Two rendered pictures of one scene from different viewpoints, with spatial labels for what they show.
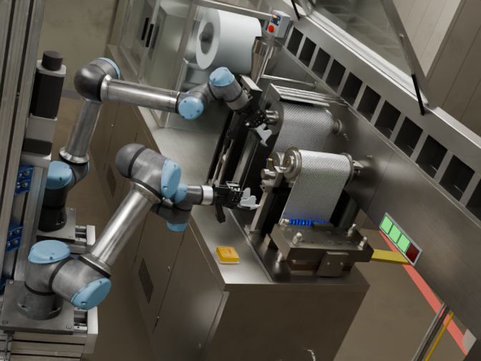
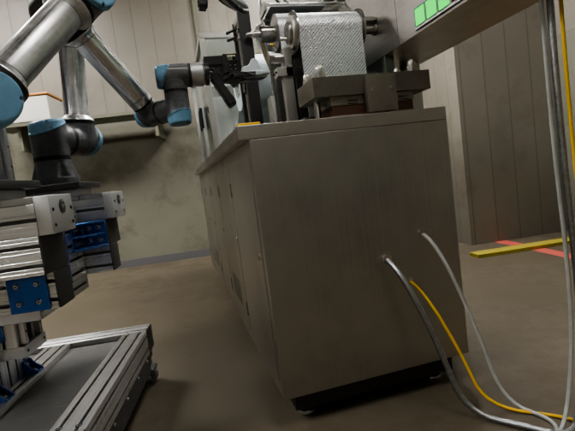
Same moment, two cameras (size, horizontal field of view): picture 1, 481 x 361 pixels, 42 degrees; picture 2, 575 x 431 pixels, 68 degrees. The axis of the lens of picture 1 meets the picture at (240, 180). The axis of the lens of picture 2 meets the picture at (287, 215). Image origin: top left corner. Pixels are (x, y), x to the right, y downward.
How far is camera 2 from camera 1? 1.75 m
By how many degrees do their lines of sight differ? 25
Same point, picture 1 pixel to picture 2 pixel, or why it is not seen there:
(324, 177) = (333, 28)
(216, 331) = (260, 210)
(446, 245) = not seen: outside the picture
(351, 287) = (419, 113)
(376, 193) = (397, 11)
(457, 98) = (495, 92)
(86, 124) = (69, 73)
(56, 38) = (181, 213)
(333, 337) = (436, 199)
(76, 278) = not seen: outside the picture
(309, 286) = (359, 118)
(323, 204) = (350, 63)
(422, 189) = not seen: outside the picture
